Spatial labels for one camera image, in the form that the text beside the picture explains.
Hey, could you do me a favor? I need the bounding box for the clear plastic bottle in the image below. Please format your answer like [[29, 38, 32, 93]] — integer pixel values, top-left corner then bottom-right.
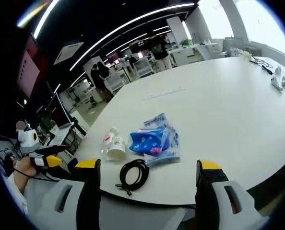
[[100, 126, 120, 156]]

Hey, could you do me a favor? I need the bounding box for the white paper cup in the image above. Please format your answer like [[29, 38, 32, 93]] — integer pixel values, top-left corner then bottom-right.
[[105, 138, 130, 163]]

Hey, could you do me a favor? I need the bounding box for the blue printed packet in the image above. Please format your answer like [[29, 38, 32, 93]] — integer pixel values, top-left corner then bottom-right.
[[129, 129, 168, 156]]

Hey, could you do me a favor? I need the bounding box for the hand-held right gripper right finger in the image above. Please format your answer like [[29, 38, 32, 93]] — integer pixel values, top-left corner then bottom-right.
[[195, 160, 270, 230]]

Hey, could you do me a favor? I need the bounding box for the white power strip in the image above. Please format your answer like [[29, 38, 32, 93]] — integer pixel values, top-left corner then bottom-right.
[[270, 74, 285, 92]]

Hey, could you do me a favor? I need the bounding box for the ceiling air conditioner vent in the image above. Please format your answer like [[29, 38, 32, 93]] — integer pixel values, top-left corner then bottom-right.
[[53, 41, 85, 65]]

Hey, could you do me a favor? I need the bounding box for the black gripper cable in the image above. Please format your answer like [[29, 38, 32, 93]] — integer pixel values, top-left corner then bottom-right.
[[12, 167, 60, 183]]

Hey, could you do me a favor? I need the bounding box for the person's left hand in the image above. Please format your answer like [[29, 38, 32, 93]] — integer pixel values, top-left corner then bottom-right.
[[13, 157, 37, 180]]

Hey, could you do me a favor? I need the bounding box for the black tripod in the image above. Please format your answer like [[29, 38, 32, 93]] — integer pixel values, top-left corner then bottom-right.
[[67, 117, 88, 154]]

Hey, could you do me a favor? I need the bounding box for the white round table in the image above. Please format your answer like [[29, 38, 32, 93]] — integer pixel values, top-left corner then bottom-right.
[[24, 56, 285, 207]]

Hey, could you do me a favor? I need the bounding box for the wall screen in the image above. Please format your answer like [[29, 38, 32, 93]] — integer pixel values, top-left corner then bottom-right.
[[15, 33, 44, 99]]

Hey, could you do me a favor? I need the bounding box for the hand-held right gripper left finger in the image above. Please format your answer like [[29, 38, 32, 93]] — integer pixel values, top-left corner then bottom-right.
[[28, 158, 101, 230]]

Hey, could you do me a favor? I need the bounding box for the clear plastic bag blue print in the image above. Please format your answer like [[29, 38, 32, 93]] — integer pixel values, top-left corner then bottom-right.
[[142, 112, 181, 167]]

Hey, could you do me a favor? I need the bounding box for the black cable on table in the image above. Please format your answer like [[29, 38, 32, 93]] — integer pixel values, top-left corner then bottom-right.
[[249, 57, 275, 75]]

